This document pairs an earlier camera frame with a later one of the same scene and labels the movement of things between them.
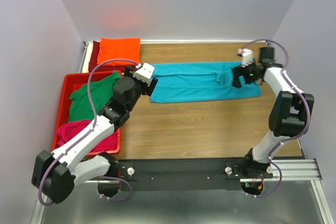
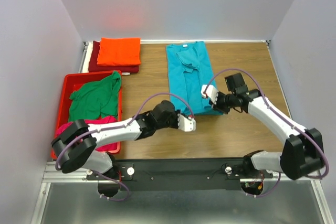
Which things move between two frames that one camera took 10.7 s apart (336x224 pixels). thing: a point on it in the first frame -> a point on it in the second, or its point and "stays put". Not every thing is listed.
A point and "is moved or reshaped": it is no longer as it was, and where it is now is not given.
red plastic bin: x=70 y=81 stays put
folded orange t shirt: x=124 y=48 stays put
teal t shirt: x=187 y=81 is moved or reshaped
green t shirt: x=101 y=92 stays put
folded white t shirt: x=85 y=67 stays put
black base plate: x=200 y=174 stays put
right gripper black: x=238 y=71 -> x=217 y=106
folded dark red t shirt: x=93 y=59 stays put
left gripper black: x=148 y=91 -> x=175 y=114
